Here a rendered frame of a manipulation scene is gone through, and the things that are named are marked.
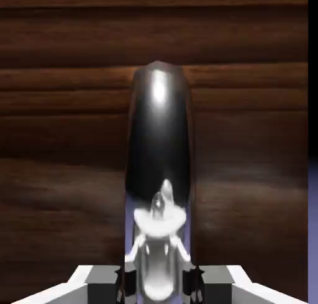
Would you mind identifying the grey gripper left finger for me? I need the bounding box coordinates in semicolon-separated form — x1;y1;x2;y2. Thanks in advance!
11;264;122;304

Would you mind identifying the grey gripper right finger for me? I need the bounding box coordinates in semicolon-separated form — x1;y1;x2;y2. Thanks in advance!
198;264;309;304

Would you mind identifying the shiny dark metal handle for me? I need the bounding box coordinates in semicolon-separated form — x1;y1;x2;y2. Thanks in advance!
118;60;204;304

